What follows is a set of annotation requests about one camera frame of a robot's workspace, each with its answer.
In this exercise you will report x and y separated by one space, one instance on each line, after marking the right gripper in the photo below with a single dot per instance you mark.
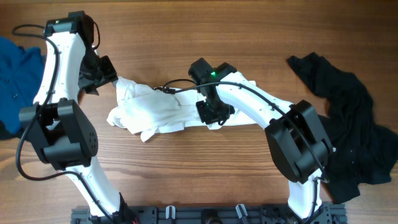
209 117

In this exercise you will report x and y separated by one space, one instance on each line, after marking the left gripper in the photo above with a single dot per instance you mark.
89 86

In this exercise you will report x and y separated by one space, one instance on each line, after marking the white polo shirt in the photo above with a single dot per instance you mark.
145 111

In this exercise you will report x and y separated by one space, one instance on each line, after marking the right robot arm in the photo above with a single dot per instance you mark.
297 140

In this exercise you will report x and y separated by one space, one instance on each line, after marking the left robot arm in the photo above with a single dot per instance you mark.
58 130

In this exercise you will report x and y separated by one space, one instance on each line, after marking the blue shirt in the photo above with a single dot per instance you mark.
21 75

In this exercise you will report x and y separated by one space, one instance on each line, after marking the dark garment under blue shirt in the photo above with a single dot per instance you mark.
11 130

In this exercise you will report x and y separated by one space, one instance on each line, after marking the black shirt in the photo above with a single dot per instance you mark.
365 151

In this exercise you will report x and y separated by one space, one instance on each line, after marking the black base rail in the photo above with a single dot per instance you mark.
268 213

